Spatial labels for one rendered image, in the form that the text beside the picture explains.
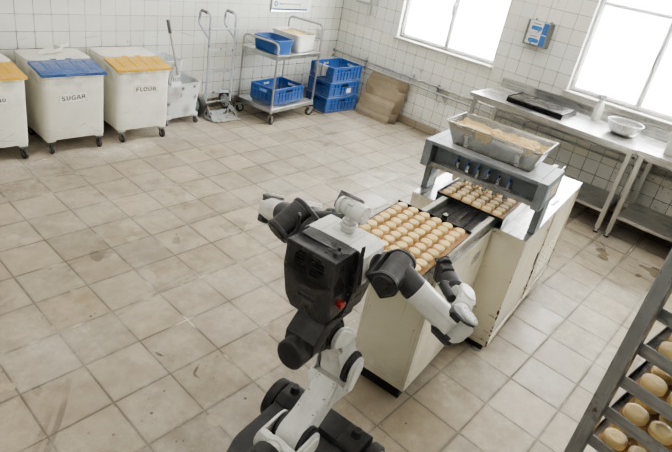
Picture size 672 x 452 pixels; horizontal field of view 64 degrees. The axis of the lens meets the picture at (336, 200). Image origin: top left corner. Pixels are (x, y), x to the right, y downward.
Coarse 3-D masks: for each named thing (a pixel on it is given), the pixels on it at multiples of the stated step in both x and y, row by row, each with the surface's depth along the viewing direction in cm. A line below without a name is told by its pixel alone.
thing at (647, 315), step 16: (656, 288) 103; (656, 304) 103; (640, 320) 106; (640, 336) 106; (624, 352) 109; (608, 368) 113; (624, 368) 110; (608, 384) 113; (592, 400) 117; (608, 400) 114; (592, 416) 117; (576, 432) 121; (592, 432) 119; (576, 448) 122
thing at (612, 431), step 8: (608, 432) 123; (616, 432) 124; (624, 432) 125; (608, 440) 122; (616, 440) 122; (624, 440) 122; (632, 440) 125; (616, 448) 121; (624, 448) 121; (632, 448) 120; (640, 448) 121
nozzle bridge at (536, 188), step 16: (432, 144) 308; (448, 144) 306; (432, 160) 316; (448, 160) 314; (464, 160) 308; (480, 160) 293; (496, 160) 296; (432, 176) 331; (464, 176) 305; (480, 176) 305; (496, 176) 299; (528, 176) 282; (544, 176) 286; (560, 176) 294; (496, 192) 296; (512, 192) 294; (528, 192) 291; (544, 192) 277; (544, 208) 293
